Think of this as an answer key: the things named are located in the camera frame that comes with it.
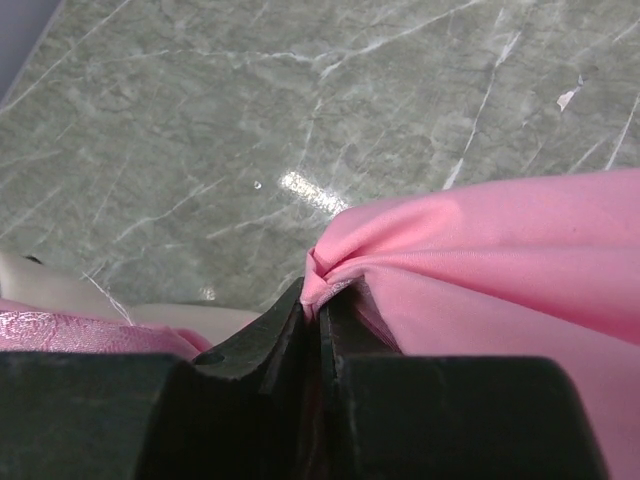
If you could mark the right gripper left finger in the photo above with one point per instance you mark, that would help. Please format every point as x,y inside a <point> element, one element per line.
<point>237,411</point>

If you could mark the cream pillow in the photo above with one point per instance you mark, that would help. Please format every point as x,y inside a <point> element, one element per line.
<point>42,288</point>

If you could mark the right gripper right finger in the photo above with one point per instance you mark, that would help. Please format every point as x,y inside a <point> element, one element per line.
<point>390,416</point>

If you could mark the pink pillowcase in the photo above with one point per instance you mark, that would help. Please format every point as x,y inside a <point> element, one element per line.
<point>545,266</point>

